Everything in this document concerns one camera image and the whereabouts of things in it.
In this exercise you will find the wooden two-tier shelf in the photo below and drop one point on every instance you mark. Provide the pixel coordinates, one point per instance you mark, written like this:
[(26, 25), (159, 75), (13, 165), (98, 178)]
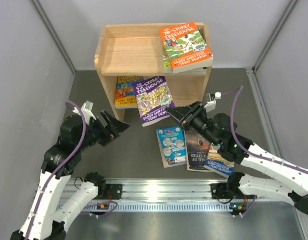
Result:
[(137, 50)]

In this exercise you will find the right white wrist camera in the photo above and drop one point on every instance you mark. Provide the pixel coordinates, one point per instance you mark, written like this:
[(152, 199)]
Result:
[(212, 101)]

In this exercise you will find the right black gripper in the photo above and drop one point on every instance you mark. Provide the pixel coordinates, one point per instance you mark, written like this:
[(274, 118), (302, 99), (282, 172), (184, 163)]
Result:
[(179, 113)]

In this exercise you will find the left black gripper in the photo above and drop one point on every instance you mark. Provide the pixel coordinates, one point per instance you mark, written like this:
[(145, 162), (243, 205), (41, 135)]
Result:
[(115, 127)]

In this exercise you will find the dark tale of cities book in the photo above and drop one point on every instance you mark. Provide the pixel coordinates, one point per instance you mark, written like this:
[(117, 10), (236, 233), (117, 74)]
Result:
[(197, 149)]

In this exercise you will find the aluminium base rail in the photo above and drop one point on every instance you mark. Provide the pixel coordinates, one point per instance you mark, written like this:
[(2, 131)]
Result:
[(162, 195)]

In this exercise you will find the green 65-storey treehouse book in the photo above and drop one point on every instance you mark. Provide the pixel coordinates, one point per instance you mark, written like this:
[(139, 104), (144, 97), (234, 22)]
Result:
[(166, 63)]

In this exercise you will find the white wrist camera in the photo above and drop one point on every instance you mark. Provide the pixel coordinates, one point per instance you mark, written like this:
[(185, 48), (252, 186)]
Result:
[(86, 109), (212, 101)]

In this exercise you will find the yellow 13-storey treehouse book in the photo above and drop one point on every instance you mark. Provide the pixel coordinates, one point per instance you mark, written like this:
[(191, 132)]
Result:
[(125, 94)]

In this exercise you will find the purple 52-storey treehouse book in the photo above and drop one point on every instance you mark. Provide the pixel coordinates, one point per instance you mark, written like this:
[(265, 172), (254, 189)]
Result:
[(153, 96)]

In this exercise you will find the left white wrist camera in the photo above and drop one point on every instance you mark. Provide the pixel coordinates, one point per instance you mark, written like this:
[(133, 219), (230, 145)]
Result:
[(86, 109)]

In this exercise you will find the green coin cover book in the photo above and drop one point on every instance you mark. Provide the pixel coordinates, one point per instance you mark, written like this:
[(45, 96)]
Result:
[(202, 70)]

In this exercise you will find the light blue comic book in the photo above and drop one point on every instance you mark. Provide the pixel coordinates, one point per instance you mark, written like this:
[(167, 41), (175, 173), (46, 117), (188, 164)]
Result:
[(172, 146)]

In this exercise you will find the blue 91-storey treehouse book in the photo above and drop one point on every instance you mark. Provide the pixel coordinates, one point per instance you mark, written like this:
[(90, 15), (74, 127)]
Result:
[(217, 164)]

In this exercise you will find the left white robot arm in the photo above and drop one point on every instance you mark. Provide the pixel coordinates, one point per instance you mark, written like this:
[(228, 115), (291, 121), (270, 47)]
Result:
[(79, 132)]

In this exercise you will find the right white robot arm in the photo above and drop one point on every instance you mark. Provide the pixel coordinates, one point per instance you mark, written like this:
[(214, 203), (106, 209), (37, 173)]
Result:
[(287, 182)]

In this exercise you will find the orange 78-storey treehouse book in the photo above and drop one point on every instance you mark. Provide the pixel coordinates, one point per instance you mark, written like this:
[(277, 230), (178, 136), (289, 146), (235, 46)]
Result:
[(185, 48)]

